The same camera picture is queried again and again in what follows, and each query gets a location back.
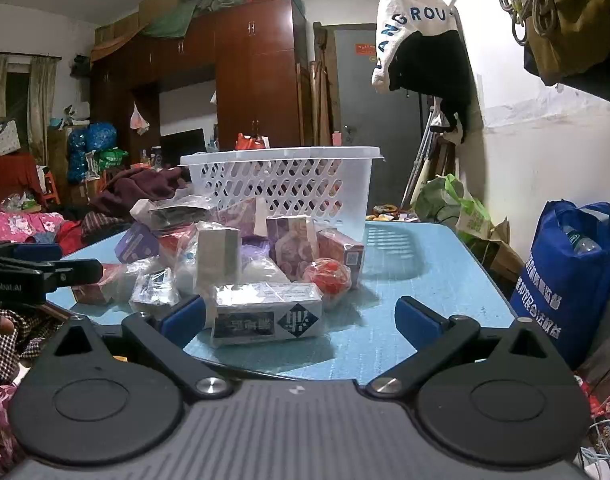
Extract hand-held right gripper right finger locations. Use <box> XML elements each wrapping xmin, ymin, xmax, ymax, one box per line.
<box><xmin>366</xmin><ymin>296</ymin><xmax>568</xmax><ymax>402</ymax></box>

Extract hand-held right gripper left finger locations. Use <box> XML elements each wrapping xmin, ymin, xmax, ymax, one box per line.
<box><xmin>40</xmin><ymin>294</ymin><xmax>234</xmax><ymax>402</ymax></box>

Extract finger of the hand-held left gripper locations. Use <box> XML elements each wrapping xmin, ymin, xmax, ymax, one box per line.
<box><xmin>32</xmin><ymin>258</ymin><xmax>104</xmax><ymax>292</ymax></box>
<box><xmin>0</xmin><ymin>241</ymin><xmax>64</xmax><ymax>262</ymax></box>

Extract small clear dark-label packet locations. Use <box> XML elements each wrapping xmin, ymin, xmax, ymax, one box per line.
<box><xmin>129</xmin><ymin>269</ymin><xmax>180</xmax><ymax>315</ymax></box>

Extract grey box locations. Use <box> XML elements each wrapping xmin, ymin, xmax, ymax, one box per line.
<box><xmin>197</xmin><ymin>226</ymin><xmax>242</xmax><ymax>292</ymax></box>

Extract box with black diamond label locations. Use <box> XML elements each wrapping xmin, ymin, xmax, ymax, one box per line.
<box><xmin>211</xmin><ymin>282</ymin><xmax>324</xmax><ymax>347</ymax></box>

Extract white round item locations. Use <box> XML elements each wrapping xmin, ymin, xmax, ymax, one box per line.
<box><xmin>243</xmin><ymin>254</ymin><xmax>292</xmax><ymax>285</ymax></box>

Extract red round packet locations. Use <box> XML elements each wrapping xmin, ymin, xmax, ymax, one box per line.
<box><xmin>304</xmin><ymin>258</ymin><xmax>352</xmax><ymax>307</ymax></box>

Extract red carton box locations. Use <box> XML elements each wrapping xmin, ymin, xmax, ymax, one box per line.
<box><xmin>317</xmin><ymin>229</ymin><xmax>366</xmax><ymax>282</ymax></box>

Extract black packet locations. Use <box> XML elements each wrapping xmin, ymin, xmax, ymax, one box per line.
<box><xmin>131</xmin><ymin>197</ymin><xmax>222</xmax><ymax>232</ymax></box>

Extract purple picture box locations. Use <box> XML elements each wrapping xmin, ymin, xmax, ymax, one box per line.
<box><xmin>266</xmin><ymin>215</ymin><xmax>319</xmax><ymax>282</ymax></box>

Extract white plastic lattice basket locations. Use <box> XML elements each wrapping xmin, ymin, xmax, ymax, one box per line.
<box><xmin>179</xmin><ymin>146</ymin><xmax>386</xmax><ymax>242</ymax></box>

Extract pink floral blanket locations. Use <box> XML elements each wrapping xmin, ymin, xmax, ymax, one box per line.
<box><xmin>0</xmin><ymin>210</ymin><xmax>66</xmax><ymax>245</ymax></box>

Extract maroon cloth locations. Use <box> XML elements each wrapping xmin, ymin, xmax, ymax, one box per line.
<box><xmin>89</xmin><ymin>166</ymin><xmax>192</xmax><ymax>220</ymax></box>

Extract green and white shopping bag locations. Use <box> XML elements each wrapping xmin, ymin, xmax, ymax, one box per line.
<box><xmin>414</xmin><ymin>174</ymin><xmax>493</xmax><ymax>243</ymax></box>

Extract blue plastic bags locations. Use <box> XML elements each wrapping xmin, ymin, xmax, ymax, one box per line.
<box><xmin>66</xmin><ymin>121</ymin><xmax>118</xmax><ymax>183</ymax></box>

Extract blue tote bag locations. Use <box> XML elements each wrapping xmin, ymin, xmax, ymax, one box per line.
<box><xmin>509</xmin><ymin>201</ymin><xmax>610</xmax><ymax>368</ymax></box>

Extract patterned window curtain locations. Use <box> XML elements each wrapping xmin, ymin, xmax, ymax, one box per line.
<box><xmin>0</xmin><ymin>52</ymin><xmax>58</xmax><ymax>136</ymax></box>

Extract black television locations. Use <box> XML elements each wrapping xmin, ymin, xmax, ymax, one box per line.
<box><xmin>159</xmin><ymin>128</ymin><xmax>207</xmax><ymax>167</ymax></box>

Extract metal crutches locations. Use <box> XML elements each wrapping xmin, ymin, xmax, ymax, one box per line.
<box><xmin>404</xmin><ymin>104</ymin><xmax>443</xmax><ymax>207</ymax></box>

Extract small white hanging plastic bag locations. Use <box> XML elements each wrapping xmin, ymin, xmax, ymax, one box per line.
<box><xmin>129</xmin><ymin>102</ymin><xmax>151</xmax><ymax>135</ymax></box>

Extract clear plastic bottle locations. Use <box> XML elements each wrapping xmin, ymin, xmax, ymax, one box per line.
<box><xmin>561</xmin><ymin>225</ymin><xmax>603</xmax><ymax>256</ymax></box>

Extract red and white bag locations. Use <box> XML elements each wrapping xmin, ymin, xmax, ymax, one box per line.
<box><xmin>234</xmin><ymin>133</ymin><xmax>272</xmax><ymax>151</ymax></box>

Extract grey door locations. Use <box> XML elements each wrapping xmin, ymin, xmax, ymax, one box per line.
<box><xmin>333</xmin><ymin>27</ymin><xmax>430</xmax><ymax>211</ymax></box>

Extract black hanging garment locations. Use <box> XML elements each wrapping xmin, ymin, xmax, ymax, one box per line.
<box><xmin>389</xmin><ymin>29</ymin><xmax>474</xmax><ymax>145</ymax></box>

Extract brown wooden wardrobe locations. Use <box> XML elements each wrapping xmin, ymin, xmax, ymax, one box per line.
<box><xmin>90</xmin><ymin>0</ymin><xmax>310</xmax><ymax>171</ymax></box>

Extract green cloth bundle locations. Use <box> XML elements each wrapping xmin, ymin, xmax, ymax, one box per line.
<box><xmin>140</xmin><ymin>0</ymin><xmax>258</xmax><ymax>40</ymax></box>

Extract white black hanging cap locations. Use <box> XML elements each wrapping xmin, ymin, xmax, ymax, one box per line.
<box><xmin>371</xmin><ymin>0</ymin><xmax>460</xmax><ymax>94</ymax></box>

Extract olive hanging bag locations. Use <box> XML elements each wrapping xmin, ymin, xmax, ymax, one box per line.
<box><xmin>521</xmin><ymin>0</ymin><xmax>610</xmax><ymax>87</ymax></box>

